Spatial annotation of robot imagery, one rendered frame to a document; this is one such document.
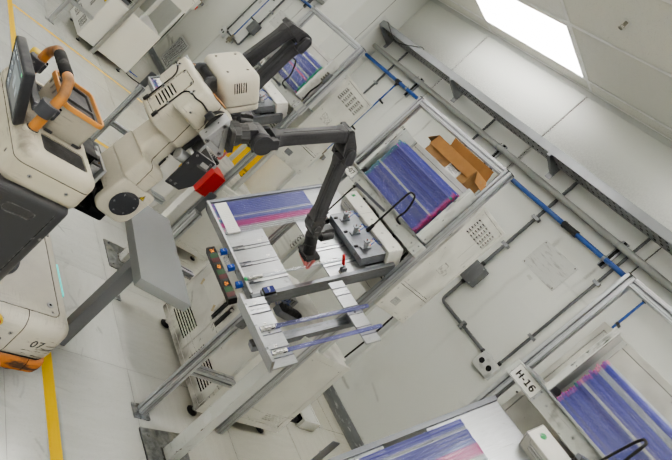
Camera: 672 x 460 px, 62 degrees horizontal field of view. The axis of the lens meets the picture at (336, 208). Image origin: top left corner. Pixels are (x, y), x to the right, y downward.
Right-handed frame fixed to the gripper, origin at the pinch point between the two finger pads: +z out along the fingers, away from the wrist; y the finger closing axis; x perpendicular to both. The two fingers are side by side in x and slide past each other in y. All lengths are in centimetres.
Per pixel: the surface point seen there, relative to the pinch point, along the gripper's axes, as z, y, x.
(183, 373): 33, -13, 59
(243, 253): 2.2, 18.6, 23.4
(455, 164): -18, 33, -103
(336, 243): 2.4, 12.7, -21.8
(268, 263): 2.2, 9.0, 14.8
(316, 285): 2.8, -10.0, -0.6
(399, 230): -8.4, 1.6, -48.8
